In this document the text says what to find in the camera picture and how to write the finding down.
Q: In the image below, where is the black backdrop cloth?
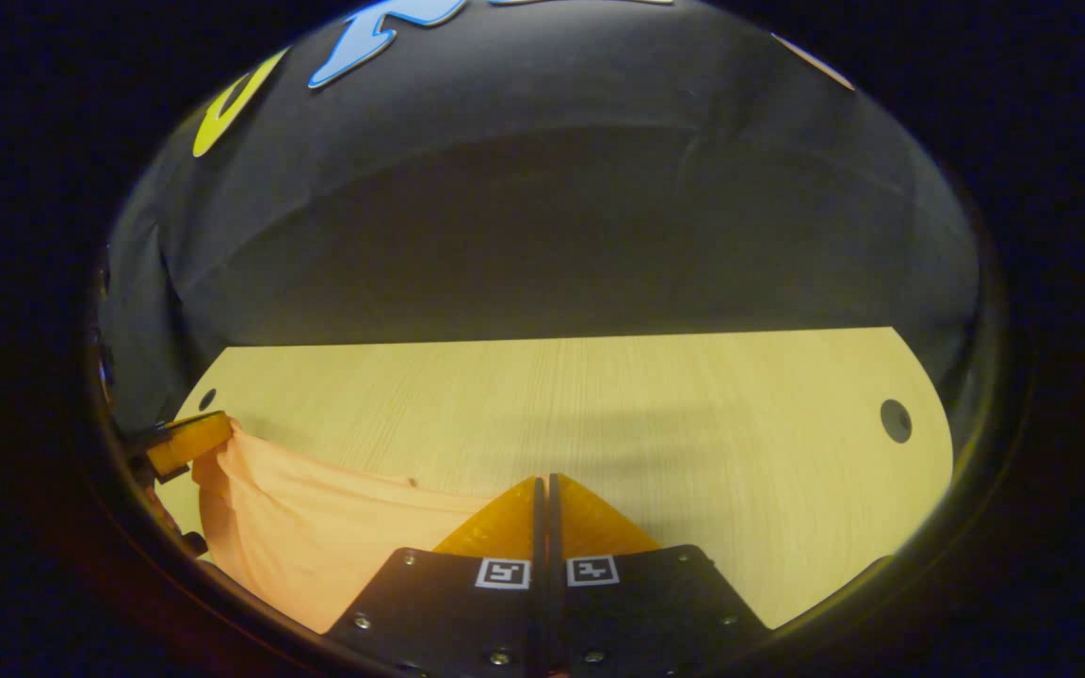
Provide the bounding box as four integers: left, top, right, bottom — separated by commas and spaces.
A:
95, 0, 986, 434

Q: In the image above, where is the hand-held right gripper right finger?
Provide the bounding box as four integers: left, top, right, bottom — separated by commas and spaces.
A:
547, 473, 776, 678

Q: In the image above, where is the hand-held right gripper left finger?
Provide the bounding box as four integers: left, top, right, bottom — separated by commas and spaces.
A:
324, 475, 549, 678

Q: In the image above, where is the orange polo T-shirt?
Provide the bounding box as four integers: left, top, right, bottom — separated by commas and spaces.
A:
190, 419, 543, 635

